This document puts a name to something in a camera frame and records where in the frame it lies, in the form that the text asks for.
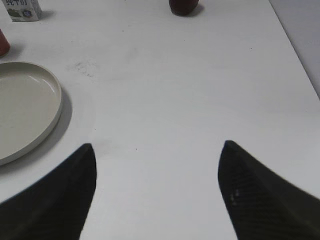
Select white blue milk carton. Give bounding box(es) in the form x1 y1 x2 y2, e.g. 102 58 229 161
2 0 42 22

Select dark red avocado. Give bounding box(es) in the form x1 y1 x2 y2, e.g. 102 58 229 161
168 0 199 16

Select red cola can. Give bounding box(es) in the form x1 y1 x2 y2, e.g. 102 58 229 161
0 30 10 57

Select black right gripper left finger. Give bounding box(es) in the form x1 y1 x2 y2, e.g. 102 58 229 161
0 143 97 240

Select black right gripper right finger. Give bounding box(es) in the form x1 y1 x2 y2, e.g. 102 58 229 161
217 140 320 240

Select beige round plate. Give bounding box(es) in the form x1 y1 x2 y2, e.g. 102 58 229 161
0 61 63 165

